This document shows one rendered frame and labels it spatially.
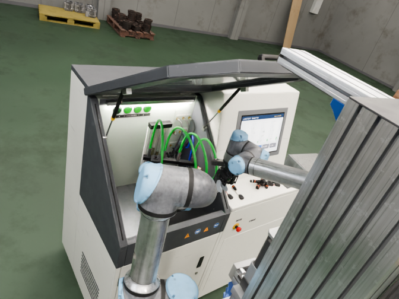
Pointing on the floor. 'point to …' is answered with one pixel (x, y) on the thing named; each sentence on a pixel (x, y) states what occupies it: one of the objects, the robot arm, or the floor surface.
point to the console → (251, 231)
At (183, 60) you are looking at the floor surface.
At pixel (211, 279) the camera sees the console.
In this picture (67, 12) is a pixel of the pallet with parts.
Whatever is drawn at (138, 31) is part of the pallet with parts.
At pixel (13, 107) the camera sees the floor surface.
